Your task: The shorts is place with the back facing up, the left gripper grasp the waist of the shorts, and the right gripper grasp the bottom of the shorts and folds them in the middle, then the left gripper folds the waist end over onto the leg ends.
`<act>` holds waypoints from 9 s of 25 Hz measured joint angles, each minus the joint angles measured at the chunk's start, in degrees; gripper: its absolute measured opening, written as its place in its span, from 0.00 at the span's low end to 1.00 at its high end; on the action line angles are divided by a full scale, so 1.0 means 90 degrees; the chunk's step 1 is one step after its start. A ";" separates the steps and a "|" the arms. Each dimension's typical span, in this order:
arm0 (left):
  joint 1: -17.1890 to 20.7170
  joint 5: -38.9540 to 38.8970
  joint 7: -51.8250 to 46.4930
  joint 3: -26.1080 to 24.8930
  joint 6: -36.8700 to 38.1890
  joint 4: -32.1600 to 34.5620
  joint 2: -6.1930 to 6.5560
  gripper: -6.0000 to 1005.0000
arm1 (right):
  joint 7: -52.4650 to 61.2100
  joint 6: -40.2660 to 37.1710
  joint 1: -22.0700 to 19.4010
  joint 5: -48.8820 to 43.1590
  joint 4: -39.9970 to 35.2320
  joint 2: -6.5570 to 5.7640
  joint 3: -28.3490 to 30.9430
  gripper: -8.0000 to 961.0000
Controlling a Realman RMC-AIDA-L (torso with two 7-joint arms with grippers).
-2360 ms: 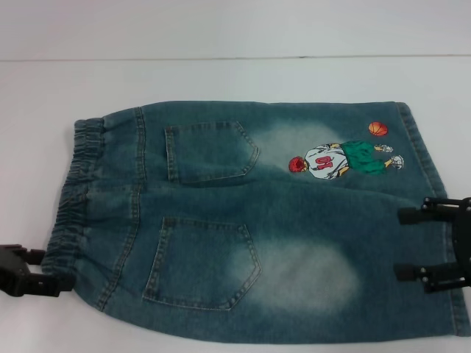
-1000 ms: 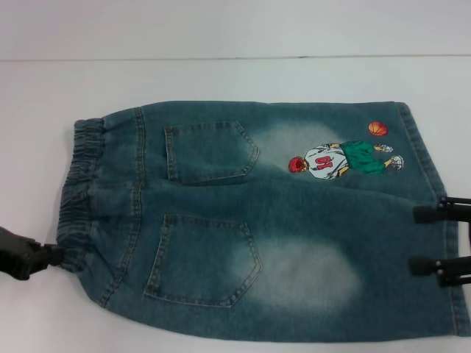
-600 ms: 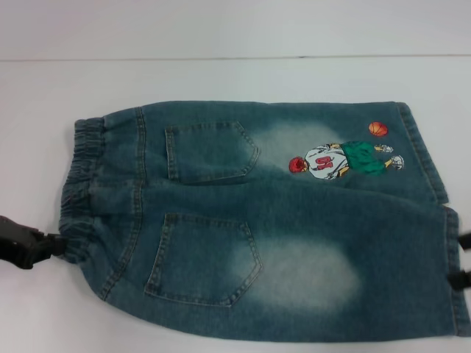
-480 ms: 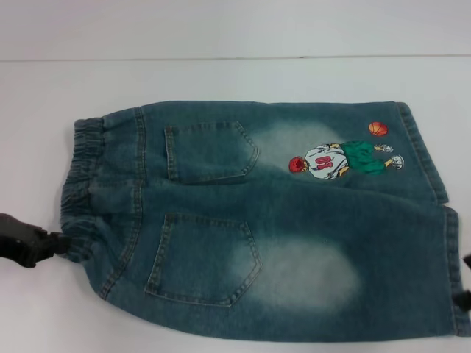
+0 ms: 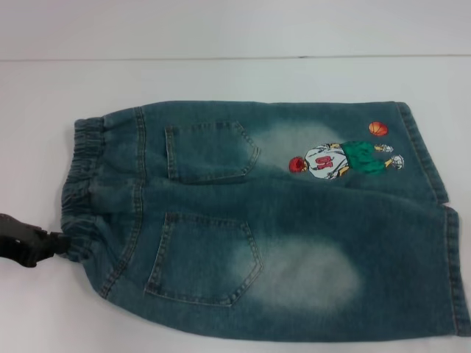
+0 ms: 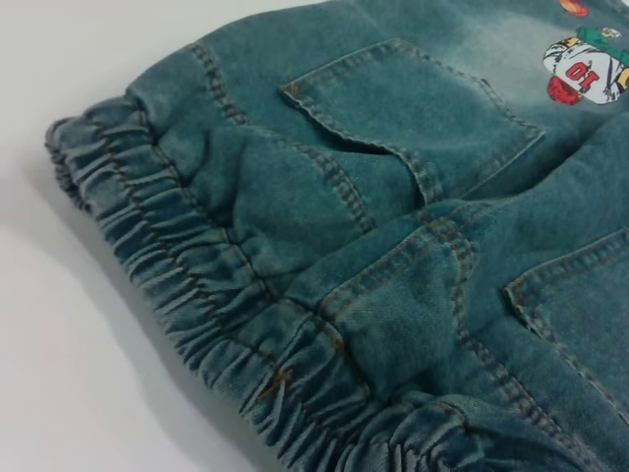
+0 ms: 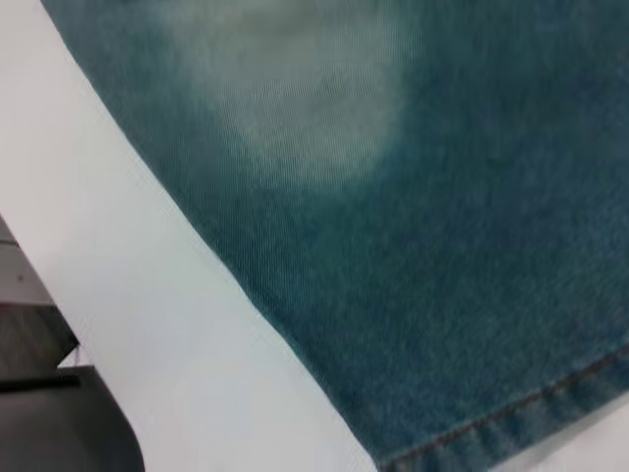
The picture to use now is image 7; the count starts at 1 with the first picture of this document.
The blue denim shorts with print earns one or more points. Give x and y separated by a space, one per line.
393 221

